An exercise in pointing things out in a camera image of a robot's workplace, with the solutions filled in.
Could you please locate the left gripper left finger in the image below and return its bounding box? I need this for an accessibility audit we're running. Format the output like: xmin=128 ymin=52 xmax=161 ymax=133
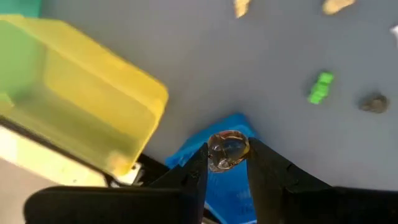
xmin=24 ymin=142 xmax=208 ymax=224

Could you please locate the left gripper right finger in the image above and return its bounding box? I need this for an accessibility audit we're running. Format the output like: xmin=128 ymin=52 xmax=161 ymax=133
xmin=247 ymin=138 xmax=398 ymax=224

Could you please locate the blue plastic basket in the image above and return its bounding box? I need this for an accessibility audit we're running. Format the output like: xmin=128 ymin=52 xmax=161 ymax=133
xmin=164 ymin=112 xmax=259 ymax=224

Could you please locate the smoky translucent plastic skull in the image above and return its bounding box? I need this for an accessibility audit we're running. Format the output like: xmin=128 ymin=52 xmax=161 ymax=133
xmin=206 ymin=129 xmax=251 ymax=174
xmin=357 ymin=91 xmax=390 ymax=114

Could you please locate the green plastic zombie hand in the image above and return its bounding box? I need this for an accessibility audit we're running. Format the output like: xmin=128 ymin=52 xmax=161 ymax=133
xmin=307 ymin=71 xmax=335 ymax=105

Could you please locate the cream plastic skull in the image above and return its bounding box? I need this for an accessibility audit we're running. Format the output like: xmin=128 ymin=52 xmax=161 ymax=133
xmin=233 ymin=0 xmax=252 ymax=19
xmin=322 ymin=0 xmax=357 ymax=16

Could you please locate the yellow plastic bin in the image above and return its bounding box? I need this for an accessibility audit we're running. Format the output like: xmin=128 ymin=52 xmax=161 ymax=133
xmin=0 ymin=14 xmax=170 ymax=178

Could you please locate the teal plastic bin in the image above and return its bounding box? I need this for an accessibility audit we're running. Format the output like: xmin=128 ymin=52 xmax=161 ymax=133
xmin=0 ymin=0 xmax=43 ymax=19

